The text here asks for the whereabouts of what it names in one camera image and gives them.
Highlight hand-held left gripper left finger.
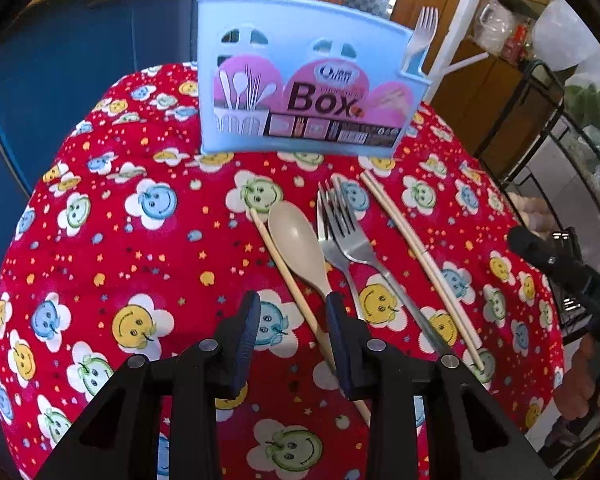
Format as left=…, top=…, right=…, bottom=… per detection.
left=32, top=290, right=261, bottom=480

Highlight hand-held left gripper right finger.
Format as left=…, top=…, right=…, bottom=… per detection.
left=325, top=291, right=556, bottom=480

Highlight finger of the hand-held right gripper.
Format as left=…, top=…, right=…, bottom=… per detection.
left=509, top=226, right=588, bottom=288

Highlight steel fork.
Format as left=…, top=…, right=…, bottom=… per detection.
left=329, top=176, right=453, bottom=358
left=316, top=187, right=368, bottom=321

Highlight beige plastic spoon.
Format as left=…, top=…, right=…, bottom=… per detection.
left=267, top=201, right=338, bottom=306

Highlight pair of wooden chopsticks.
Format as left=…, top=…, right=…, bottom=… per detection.
left=360, top=172, right=486, bottom=371

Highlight beige plastic fork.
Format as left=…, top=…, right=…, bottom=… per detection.
left=401, top=6, right=439, bottom=77

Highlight blue plastic utensil box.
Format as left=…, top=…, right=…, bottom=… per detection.
left=196, top=0, right=433, bottom=156

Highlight person's right hand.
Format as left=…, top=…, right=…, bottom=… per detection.
left=552, top=332, right=600, bottom=423

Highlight pile of eggs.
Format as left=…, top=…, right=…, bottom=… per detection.
left=510, top=192, right=556, bottom=231

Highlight bag of green vegetables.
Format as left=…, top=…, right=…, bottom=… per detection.
left=562, top=75, right=600, bottom=141

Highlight red smiley-print tablecloth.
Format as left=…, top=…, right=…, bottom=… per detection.
left=0, top=62, right=566, bottom=480

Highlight wooden shelf unit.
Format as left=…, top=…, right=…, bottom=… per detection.
left=420, top=0, right=566, bottom=161

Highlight white plastic bag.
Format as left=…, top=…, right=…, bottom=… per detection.
left=530, top=0, right=600, bottom=71

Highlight plastic bags on shelf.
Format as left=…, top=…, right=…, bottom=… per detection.
left=472, top=0, right=538, bottom=61

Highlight blue kitchen base cabinet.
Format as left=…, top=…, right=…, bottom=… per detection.
left=0, top=0, right=206, bottom=201

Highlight black wire rack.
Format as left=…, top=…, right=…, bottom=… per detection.
left=472, top=60, right=600, bottom=341

